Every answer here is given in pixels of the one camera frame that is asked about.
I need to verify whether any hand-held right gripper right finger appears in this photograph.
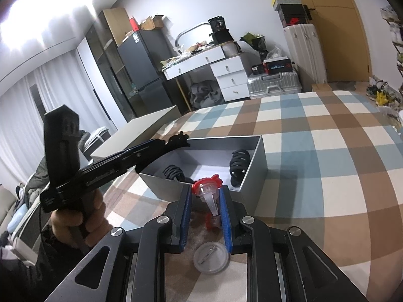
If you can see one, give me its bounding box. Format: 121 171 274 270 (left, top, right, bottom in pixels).
219 185 370 302

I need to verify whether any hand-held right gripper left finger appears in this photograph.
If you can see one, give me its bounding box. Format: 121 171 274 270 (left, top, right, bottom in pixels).
46 184 193 302

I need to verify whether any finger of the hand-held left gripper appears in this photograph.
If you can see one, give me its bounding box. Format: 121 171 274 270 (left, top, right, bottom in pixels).
119 144 173 172
120 137 170 158

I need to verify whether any grey cardboard box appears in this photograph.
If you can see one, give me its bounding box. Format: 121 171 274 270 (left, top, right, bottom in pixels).
138 135 268 203

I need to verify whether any red and clear hair clip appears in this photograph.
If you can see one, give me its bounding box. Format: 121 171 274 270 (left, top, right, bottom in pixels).
192 174 224 231

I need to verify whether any black toothed claw clip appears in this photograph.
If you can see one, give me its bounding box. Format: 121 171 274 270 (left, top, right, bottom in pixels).
229 149 251 185

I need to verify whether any person's left forearm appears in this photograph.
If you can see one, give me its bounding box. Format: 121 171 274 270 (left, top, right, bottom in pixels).
0 223 95 302

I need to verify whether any person's left hand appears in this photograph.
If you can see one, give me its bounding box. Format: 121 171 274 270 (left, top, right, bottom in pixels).
50 190 113 254

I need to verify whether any dark green jacket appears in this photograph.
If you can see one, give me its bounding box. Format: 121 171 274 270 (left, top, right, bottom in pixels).
28 157 52 196

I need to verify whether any clear round badge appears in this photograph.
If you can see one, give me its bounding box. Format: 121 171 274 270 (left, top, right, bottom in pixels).
193 242 231 274

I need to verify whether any white curtain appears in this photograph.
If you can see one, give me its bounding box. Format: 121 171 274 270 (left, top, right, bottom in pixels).
0 55 104 196

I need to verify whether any grey bag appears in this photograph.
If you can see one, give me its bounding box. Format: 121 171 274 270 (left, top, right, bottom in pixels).
188 81 225 111

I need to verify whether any dark grey refrigerator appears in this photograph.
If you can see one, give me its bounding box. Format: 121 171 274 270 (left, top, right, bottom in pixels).
117 29 175 118

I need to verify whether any dark glass cabinet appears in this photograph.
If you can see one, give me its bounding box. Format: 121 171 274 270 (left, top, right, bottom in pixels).
85 9 139 123

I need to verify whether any white desk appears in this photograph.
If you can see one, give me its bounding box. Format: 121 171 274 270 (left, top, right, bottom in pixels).
163 46 243 81

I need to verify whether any pile of desk clutter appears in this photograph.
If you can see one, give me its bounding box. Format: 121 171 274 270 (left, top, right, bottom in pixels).
160 39 222 71

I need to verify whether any white drawer unit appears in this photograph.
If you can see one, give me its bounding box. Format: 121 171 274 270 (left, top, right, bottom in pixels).
211 58 251 103

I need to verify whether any tall cardboard box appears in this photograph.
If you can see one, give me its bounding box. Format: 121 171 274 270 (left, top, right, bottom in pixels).
102 8 134 48

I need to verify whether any open cardboard box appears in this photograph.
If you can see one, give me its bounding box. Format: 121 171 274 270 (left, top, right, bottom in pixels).
140 15 166 30

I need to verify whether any white ribbed bin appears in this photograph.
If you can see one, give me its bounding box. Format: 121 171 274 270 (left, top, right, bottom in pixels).
221 41 241 58

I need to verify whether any stack of black boxes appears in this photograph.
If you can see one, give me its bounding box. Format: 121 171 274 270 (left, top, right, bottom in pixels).
208 16 236 44

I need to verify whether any silver suitcase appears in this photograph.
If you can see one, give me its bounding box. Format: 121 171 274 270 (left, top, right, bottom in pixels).
246 71 303 99

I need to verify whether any ceiling light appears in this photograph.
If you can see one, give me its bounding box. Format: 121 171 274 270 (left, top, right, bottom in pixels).
0 0 98 54

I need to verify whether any dark wrapped flower bouquet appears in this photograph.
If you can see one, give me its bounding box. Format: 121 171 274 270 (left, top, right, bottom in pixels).
240 32 267 60

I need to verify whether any black box with red ends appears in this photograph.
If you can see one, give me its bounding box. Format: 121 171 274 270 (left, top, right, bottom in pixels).
264 57 293 74

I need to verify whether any white suitcase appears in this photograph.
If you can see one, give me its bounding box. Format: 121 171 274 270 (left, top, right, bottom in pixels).
283 23 328 84

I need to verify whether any black and red shoe box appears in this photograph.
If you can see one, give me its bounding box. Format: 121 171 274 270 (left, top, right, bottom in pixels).
276 6 311 28

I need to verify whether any patterned bag with yellow contents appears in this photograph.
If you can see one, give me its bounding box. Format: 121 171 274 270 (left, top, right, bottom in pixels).
365 75 402 107

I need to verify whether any wooden door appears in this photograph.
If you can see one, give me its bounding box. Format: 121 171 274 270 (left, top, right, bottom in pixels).
280 0 370 84

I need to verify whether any shoe rack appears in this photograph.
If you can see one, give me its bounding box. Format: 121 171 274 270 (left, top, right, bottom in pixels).
379 5 403 79

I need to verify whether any wooden broom handle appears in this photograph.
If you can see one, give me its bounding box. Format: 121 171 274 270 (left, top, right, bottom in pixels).
176 79 191 112

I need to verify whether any chrome arched frame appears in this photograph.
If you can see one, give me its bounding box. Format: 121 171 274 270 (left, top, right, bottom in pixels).
175 21 215 51

